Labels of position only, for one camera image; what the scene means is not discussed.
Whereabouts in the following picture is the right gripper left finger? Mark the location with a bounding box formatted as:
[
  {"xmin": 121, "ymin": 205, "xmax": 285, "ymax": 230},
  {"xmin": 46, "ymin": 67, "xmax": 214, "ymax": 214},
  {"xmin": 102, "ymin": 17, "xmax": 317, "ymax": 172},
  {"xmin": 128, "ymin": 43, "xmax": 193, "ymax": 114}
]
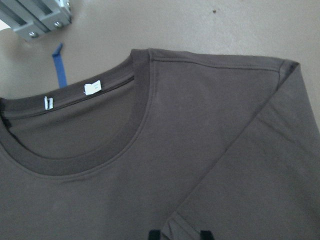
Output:
[{"xmin": 147, "ymin": 229, "xmax": 161, "ymax": 240}]

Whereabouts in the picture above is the brown t-shirt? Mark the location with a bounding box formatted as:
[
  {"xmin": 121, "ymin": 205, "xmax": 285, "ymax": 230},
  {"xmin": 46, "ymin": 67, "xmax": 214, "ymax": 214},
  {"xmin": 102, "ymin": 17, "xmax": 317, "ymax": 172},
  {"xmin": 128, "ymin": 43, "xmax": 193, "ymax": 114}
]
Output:
[{"xmin": 0, "ymin": 48, "xmax": 320, "ymax": 240}]

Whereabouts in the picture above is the aluminium frame post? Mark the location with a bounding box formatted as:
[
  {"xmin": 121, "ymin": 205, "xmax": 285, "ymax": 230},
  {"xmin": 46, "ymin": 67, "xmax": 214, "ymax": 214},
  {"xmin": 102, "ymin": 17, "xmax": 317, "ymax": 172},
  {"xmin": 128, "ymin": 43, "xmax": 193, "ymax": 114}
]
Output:
[{"xmin": 0, "ymin": 0, "xmax": 72, "ymax": 42}]

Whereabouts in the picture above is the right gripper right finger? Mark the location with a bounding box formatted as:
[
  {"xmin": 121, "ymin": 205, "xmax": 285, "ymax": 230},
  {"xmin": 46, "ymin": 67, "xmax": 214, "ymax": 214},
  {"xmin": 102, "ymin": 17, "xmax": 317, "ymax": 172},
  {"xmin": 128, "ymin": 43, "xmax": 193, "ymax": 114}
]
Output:
[{"xmin": 200, "ymin": 230, "xmax": 215, "ymax": 240}]

